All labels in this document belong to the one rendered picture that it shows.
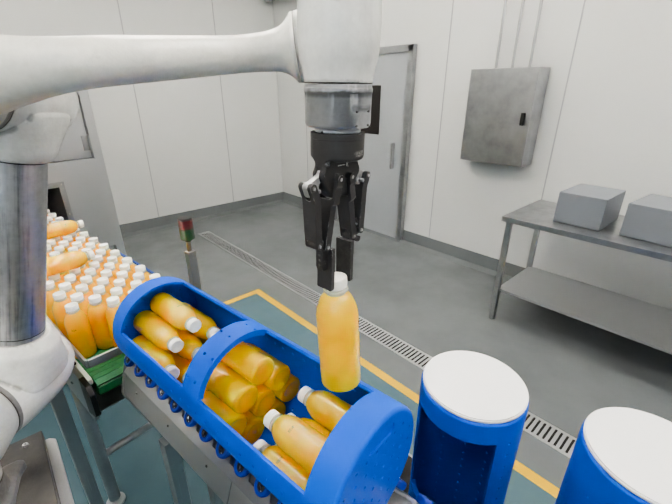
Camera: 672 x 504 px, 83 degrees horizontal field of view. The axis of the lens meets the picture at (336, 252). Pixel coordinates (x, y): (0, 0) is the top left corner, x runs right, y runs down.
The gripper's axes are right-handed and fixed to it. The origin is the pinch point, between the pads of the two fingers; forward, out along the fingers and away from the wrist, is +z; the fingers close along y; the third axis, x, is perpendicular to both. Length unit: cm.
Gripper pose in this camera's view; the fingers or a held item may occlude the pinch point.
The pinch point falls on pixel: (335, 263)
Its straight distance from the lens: 60.3
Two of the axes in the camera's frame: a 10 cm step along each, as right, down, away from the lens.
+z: -0.2, 9.2, 3.9
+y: 6.6, -2.9, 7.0
